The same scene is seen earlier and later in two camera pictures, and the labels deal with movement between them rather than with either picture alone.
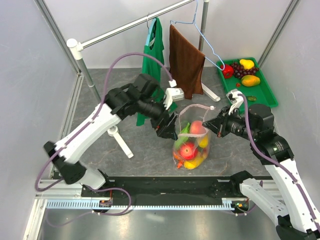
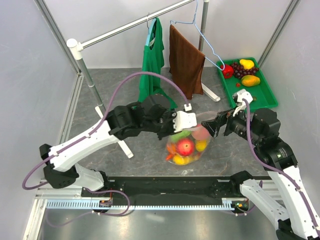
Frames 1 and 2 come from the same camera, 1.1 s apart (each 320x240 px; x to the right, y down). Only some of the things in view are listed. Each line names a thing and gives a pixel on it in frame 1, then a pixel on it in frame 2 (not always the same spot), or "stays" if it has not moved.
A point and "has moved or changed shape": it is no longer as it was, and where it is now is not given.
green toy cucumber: (181, 140) has moved or changed shape
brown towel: (186, 63) stays
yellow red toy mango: (248, 80) stays
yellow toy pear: (248, 64) stays
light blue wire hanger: (194, 22) stays
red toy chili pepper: (179, 164) → (169, 157)
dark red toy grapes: (239, 71) stays
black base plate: (208, 187) stays
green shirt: (153, 68) stays
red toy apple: (188, 151) has moved or changed shape
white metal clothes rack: (74, 45) stays
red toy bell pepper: (228, 71) stays
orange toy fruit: (176, 156) → (172, 148)
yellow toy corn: (192, 164) → (179, 160)
